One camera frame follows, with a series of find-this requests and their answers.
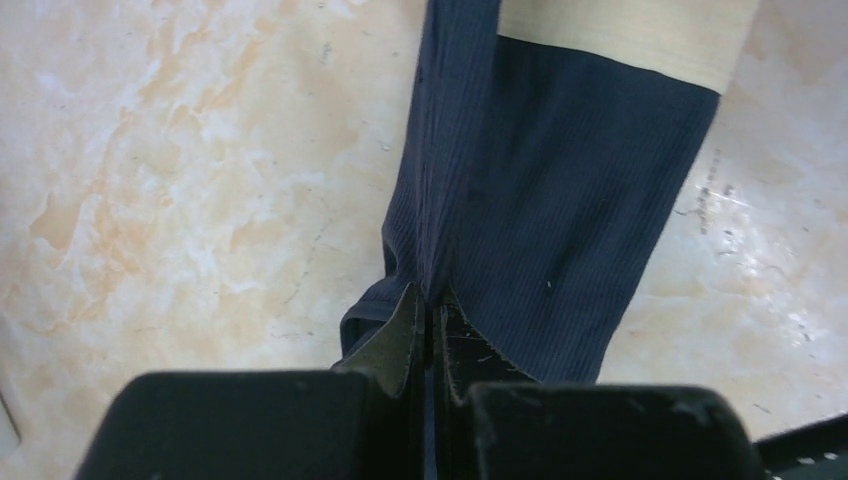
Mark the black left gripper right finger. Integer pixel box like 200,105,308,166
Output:
433,301,765,479

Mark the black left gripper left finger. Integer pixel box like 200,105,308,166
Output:
76,285,426,479

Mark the navy underwear cream waistband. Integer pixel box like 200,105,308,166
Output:
340,1,758,383

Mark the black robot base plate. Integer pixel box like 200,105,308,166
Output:
754,414,847,480

